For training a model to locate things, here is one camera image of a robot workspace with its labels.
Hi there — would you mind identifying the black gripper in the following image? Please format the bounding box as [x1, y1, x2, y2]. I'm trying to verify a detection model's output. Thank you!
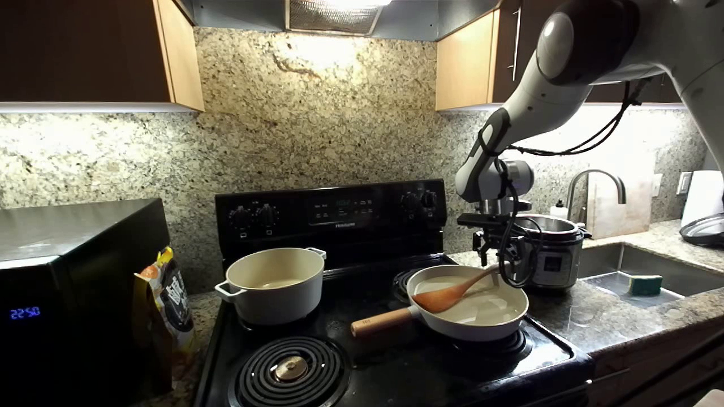
[458, 198, 532, 264]

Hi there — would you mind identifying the wooden spatula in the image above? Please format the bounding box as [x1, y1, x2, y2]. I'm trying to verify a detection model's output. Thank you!
[413, 269, 491, 313]

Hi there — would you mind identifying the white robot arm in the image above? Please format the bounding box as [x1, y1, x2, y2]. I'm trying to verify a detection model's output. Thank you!
[455, 0, 724, 233]

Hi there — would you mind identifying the stainless pressure cooker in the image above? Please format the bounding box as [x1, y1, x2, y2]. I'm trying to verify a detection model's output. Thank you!
[516, 214, 585, 288]

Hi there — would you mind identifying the white soap bottle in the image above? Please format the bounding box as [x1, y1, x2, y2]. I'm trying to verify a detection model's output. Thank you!
[550, 198, 567, 218]

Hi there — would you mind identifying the steel sink basin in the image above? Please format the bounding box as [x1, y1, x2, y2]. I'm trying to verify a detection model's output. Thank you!
[577, 244, 724, 308]

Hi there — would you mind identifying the black electric stove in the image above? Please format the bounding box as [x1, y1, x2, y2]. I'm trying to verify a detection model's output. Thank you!
[193, 179, 592, 407]

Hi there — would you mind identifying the chrome kitchen faucet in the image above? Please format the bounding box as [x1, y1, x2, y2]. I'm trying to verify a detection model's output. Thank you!
[566, 167, 626, 224]

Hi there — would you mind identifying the right upper wooden cabinet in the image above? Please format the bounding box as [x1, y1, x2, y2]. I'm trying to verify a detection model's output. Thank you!
[434, 0, 679, 110]

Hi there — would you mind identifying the wooden cabinet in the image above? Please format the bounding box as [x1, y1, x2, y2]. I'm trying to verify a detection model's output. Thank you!
[434, 0, 679, 110]
[0, 0, 203, 112]

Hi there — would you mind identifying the green sponge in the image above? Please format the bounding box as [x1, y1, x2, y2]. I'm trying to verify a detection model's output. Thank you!
[628, 275, 663, 296]

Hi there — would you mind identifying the range hood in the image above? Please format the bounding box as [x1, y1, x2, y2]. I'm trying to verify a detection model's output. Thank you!
[176, 0, 500, 43]

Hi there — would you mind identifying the dark object on counter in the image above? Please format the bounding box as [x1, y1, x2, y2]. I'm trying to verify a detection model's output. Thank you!
[679, 212, 724, 248]

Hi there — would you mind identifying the snack bag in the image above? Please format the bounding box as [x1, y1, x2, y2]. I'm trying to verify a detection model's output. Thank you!
[134, 245, 195, 353]

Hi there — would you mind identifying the black microwave oven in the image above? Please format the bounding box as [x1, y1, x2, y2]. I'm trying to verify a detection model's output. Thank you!
[0, 198, 171, 407]

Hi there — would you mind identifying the left upper wooden cabinet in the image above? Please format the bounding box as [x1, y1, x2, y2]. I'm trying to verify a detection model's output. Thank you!
[0, 0, 203, 112]

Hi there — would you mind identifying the cream frying pan wooden handle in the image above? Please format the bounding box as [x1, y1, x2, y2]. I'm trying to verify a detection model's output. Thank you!
[350, 264, 530, 340]

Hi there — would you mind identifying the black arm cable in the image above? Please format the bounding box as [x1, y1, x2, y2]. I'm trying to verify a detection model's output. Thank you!
[482, 76, 651, 288]

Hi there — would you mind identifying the cream pot with handles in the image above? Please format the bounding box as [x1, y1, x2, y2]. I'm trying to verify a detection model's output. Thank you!
[214, 245, 326, 326]

